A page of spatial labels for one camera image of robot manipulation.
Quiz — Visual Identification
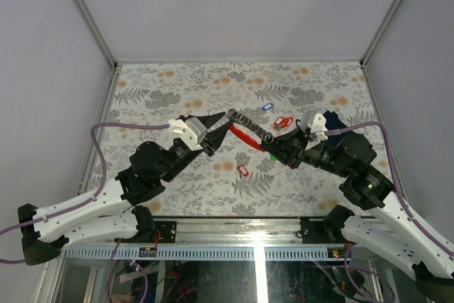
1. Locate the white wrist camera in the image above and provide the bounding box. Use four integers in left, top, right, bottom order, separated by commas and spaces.
299, 110, 328, 141
168, 117, 208, 151

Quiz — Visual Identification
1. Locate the red key tags bunch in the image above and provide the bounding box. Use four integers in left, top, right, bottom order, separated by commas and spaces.
273, 116, 294, 131

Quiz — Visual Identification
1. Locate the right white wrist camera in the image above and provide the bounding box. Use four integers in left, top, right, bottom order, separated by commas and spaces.
299, 110, 328, 141

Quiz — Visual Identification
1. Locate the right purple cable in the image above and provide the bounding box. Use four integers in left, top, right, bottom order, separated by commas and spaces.
324, 121, 454, 260

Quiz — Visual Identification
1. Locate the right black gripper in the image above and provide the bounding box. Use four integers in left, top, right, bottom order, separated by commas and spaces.
260, 124, 352, 177

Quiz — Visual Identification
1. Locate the blue key tag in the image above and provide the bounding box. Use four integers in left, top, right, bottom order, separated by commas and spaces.
262, 103, 274, 111

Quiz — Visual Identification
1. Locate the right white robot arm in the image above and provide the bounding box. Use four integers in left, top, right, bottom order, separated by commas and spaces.
261, 127, 453, 282

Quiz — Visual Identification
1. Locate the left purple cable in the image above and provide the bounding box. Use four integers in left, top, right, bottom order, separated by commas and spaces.
0, 122, 171, 265

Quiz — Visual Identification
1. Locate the grey slotted cable duct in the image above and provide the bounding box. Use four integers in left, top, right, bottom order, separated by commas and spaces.
65, 246, 345, 261

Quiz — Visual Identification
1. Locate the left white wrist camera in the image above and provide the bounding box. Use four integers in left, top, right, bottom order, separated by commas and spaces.
168, 117, 208, 151

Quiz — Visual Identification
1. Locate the red key tag with key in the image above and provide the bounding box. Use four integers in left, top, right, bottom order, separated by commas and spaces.
238, 165, 250, 178

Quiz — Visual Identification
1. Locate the dark blue cloth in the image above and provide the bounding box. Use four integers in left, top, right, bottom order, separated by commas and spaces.
323, 111, 347, 131

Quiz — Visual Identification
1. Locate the aluminium front rail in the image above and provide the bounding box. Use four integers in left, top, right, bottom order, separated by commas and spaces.
63, 216, 355, 247

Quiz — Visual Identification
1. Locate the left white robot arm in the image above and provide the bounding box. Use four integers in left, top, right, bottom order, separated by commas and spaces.
18, 112, 233, 265

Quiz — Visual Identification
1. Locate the purple cable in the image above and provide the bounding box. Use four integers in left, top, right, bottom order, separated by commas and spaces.
0, 122, 171, 265
324, 121, 454, 260

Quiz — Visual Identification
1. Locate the metal key holder red handle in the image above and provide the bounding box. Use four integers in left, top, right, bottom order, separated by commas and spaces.
227, 108, 275, 152

